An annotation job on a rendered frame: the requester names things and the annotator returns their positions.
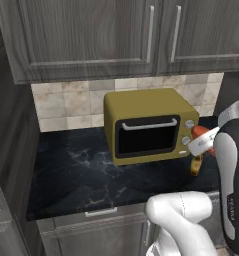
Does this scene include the grey base cupboard door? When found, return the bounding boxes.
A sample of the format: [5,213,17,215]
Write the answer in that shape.
[39,219,152,256]

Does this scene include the black toaster oven door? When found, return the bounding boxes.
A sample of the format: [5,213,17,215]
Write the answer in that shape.
[114,114,182,160]

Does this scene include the silver base cupboard handle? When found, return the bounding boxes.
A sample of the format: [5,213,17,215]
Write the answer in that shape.
[143,219,153,248]

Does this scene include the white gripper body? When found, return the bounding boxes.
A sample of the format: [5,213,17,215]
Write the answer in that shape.
[187,126,223,157]

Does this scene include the narrow grey wall cupboard door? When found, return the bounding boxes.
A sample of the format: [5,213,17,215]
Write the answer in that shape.
[156,0,239,76]

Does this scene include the yellow toaster oven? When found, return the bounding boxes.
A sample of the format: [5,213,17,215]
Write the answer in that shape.
[103,87,201,167]

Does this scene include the wide grey wall cupboard door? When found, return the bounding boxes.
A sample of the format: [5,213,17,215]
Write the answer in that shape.
[0,0,164,85]

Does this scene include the silver toaster oven door handle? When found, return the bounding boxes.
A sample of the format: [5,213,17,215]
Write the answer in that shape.
[121,117,178,132]

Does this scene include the grey tall side cabinet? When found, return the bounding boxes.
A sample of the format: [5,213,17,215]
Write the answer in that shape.
[0,0,47,256]

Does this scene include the yellow brown oblong object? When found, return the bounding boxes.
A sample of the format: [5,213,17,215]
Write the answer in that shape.
[189,153,204,177]

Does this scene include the silver wall cupboard handle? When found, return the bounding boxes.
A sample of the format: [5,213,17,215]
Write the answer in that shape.
[145,4,156,65]
[169,4,182,64]

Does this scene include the grey drawer front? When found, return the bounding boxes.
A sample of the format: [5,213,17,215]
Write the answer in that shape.
[51,202,149,232]

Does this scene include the silver drawer handle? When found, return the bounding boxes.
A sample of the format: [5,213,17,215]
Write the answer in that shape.
[84,206,119,218]

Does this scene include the grey appliance with dark window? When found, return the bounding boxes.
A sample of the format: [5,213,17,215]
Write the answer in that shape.
[0,163,29,256]

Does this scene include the dark grey tall unit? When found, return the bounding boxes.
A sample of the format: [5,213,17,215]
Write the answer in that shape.
[213,70,239,117]

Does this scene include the orange sweet potato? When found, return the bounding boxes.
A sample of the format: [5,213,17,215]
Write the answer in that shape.
[191,125,216,157]

